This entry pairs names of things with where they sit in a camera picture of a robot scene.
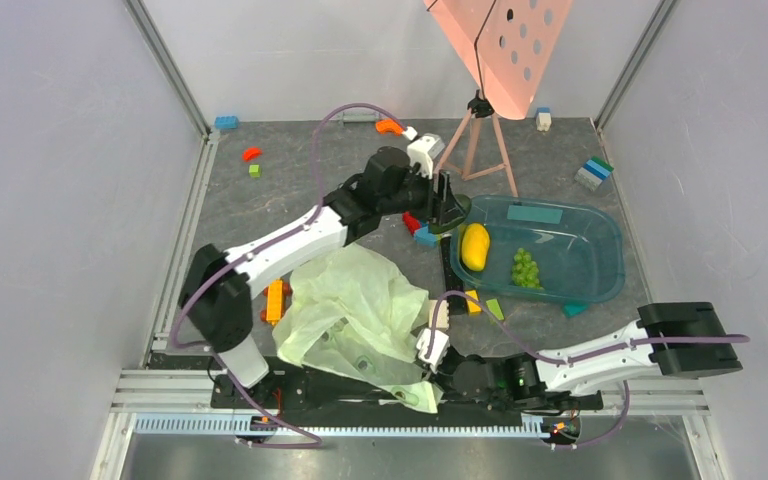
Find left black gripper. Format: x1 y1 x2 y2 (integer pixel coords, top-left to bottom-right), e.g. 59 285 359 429
380 163 467 228

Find yellow fake mango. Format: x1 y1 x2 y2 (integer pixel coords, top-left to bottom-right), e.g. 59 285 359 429
460 223 491 272

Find green fake fruit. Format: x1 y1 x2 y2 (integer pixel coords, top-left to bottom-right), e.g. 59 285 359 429
511 248 542 290

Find green avocado plastic bag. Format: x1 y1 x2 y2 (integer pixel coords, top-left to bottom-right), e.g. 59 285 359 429
272 244 442 414

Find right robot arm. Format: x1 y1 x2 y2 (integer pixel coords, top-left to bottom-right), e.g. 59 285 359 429
416 302 749 411

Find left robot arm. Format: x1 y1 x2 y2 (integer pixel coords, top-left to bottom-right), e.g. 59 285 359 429
173 147 471 408

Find blue lego block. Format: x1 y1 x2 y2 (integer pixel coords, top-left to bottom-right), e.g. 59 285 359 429
413 226 439 247

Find red small block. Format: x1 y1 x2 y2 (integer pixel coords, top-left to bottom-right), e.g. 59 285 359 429
401 212 423 236

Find pink tripod stand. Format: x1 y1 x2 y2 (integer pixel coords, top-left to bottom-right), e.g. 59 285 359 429
433 88 519 197

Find green wooden block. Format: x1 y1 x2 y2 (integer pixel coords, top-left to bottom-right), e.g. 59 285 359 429
486 298 505 322

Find yellow wooden block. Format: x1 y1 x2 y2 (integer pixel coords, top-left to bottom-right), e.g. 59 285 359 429
464 290 482 316

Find black microphone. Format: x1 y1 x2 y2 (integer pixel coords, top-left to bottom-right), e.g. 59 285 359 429
439 236 468 316

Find cream lego brick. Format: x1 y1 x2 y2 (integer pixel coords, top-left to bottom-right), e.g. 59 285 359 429
428 299 449 331

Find teal small block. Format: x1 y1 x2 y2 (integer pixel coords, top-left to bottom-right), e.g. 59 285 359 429
561 303 589 318

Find orange curved block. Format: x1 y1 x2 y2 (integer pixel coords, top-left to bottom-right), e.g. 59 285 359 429
375 118 404 136

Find teal plastic tub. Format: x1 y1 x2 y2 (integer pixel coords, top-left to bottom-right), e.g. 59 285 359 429
451 195 625 304

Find white blue small brick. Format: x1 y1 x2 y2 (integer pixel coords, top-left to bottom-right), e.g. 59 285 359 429
535 107 552 132

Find grey blue green brick stack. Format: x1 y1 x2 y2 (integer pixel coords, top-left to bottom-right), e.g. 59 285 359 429
574 156 614 191

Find pink perforated panel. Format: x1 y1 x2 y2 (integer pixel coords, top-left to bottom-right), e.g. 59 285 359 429
424 0 573 120

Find orange yellow toy car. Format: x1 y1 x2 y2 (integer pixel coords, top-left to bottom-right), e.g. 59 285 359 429
260 278 292 327

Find red arch block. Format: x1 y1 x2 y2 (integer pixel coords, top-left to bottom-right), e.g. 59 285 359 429
241 147 262 163

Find blue lego brick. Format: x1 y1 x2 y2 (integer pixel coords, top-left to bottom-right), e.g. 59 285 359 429
214 115 239 131

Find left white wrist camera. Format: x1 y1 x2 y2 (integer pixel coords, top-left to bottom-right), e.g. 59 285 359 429
402 126 445 179

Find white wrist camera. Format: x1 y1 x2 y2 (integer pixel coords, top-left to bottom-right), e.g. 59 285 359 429
416 328 450 373
402 126 445 179

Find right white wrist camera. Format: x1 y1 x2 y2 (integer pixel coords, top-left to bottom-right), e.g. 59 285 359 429
416 328 450 373

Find grey metal handle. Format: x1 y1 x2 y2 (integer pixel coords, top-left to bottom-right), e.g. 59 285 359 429
336 109 382 125

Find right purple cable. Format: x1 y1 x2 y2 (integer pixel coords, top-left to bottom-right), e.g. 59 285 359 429
430 290 751 452

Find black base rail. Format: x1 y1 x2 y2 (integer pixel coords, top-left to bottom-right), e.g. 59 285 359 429
246 353 604 427

